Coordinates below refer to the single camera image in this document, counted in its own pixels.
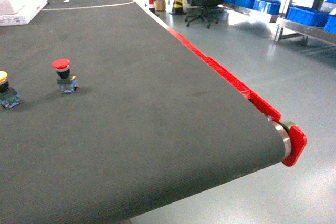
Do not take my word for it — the yellow black traffic cone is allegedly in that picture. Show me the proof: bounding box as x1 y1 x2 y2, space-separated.
169 0 186 15

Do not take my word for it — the white flat box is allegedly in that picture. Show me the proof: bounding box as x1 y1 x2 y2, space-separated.
1 0 48 27

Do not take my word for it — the red mushroom push button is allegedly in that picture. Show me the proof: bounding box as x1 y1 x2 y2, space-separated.
51 59 78 93

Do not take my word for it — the red conveyor side rail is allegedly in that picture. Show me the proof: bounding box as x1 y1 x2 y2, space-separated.
166 27 307 167

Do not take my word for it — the steel shelf rack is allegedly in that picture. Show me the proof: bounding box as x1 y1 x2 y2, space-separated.
215 0 336 46

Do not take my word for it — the yellow mushroom push button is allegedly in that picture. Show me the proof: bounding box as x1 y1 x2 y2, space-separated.
1 71 22 109

